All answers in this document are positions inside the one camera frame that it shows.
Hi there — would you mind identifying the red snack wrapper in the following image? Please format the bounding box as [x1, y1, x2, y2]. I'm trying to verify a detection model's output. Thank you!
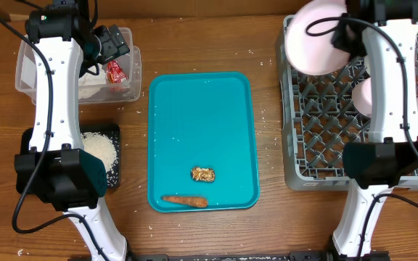
[106, 60, 128, 94]

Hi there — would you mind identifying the large white plate with rice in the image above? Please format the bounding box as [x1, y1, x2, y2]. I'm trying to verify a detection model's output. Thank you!
[284, 0, 349, 75]

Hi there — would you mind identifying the white tissue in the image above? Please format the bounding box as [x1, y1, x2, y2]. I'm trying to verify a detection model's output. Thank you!
[78, 69, 107, 99]

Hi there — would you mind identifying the small white bowl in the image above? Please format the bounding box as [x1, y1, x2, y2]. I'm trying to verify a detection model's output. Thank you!
[352, 78, 372, 117]

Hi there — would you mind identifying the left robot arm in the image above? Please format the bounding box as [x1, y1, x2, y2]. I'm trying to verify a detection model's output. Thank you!
[15, 0, 133, 260]

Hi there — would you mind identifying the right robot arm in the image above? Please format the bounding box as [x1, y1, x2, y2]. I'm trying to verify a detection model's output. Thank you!
[331, 1, 418, 260]

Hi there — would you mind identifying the clear plastic waste bin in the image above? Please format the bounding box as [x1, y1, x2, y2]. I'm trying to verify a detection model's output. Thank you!
[15, 28, 142, 104]

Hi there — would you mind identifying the black plastic tray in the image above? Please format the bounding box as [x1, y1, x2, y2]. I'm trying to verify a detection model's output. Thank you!
[15, 122, 121, 195]

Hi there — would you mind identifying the brown cardboard backdrop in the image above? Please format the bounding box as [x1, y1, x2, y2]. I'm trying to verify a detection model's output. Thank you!
[0, 0, 418, 22]

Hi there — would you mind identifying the pile of white rice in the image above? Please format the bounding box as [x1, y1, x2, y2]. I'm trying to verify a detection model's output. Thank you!
[81, 132, 118, 173]

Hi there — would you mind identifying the teal plastic serving tray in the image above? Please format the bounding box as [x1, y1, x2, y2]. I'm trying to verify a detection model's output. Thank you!
[147, 72, 261, 213]

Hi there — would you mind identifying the walnut food scrap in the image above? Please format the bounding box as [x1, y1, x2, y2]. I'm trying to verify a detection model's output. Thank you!
[190, 167, 216, 183]

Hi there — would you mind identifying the carrot piece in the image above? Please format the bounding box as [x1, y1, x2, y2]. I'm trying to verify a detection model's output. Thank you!
[162, 196, 208, 208]

